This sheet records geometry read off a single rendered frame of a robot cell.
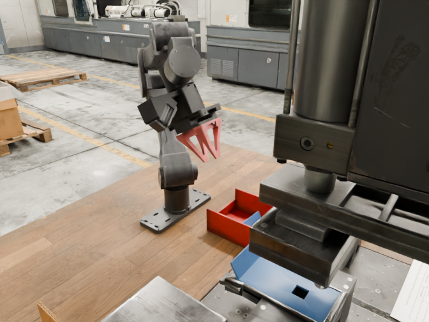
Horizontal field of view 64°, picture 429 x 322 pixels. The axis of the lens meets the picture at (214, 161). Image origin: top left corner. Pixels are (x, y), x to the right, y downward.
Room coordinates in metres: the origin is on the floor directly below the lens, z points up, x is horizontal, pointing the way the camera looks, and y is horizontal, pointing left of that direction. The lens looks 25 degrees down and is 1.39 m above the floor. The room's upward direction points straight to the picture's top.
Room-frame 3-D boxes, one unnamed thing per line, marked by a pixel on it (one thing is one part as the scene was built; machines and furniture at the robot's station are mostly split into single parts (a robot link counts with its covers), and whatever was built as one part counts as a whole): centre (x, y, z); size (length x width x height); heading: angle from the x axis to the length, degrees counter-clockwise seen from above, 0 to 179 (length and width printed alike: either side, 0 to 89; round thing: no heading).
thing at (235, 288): (0.40, -0.04, 0.98); 0.07 x 0.02 x 0.01; 53
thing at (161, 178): (0.72, 0.09, 1.00); 0.09 x 0.06 x 0.06; 108
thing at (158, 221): (0.73, 0.09, 0.94); 0.20 x 0.07 x 0.08; 143
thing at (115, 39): (9.29, 2.69, 0.49); 5.51 x 1.02 x 0.97; 49
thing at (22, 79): (6.35, 3.18, 0.07); 1.20 x 1.00 x 0.14; 141
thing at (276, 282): (0.40, -0.11, 1.00); 0.15 x 0.07 x 0.03; 53
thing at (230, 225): (0.62, -0.12, 0.93); 0.25 x 0.12 x 0.06; 53
